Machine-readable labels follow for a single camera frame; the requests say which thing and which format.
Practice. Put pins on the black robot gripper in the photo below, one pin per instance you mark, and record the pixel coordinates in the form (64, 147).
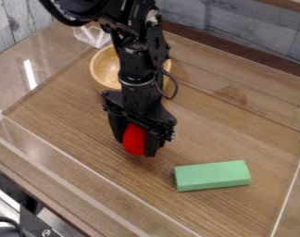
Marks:
(137, 104)

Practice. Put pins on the red plush strawberry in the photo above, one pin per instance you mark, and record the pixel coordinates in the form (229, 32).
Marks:
(134, 139)

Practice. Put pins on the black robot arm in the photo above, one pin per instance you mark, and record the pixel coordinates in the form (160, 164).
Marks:
(133, 22)

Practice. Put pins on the green foam block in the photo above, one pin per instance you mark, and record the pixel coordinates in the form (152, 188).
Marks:
(212, 175)

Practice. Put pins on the wooden bowl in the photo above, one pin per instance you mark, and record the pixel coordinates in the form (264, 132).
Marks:
(104, 69)

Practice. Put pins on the clear acrylic triangular stand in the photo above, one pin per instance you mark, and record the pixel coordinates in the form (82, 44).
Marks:
(93, 36)

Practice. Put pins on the clear acrylic tray wall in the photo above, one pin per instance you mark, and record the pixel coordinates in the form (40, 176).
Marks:
(102, 209)

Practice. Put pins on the black metal bracket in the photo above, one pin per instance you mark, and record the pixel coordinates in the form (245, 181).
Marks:
(34, 226)

